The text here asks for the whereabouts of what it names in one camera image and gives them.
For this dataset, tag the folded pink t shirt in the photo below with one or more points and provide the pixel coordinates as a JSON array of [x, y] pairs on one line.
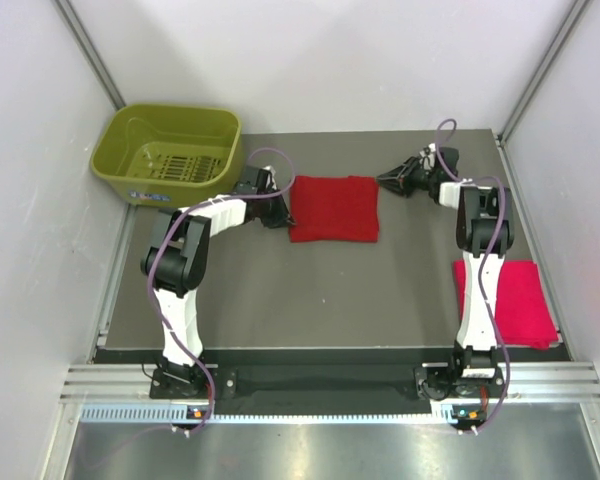
[[521, 312]]

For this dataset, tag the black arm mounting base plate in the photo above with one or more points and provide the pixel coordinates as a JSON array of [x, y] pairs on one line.
[[311, 380]]

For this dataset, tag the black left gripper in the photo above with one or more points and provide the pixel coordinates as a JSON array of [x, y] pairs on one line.
[[281, 217]]

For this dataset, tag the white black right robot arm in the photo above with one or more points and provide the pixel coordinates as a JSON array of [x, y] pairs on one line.
[[483, 235]]

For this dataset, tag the red t shirt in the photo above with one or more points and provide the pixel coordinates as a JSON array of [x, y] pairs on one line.
[[334, 209]]

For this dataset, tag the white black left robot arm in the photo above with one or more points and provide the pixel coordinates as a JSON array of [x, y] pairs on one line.
[[175, 265]]

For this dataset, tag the slotted grey cable duct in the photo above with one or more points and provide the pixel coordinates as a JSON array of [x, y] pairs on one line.
[[189, 415]]

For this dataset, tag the olive green plastic basket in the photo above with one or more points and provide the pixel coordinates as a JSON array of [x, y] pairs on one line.
[[161, 155]]

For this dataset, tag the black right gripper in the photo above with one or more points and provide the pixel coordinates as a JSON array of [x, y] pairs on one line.
[[391, 180]]

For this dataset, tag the aluminium frame rail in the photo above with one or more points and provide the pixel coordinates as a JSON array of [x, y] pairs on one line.
[[544, 382]]

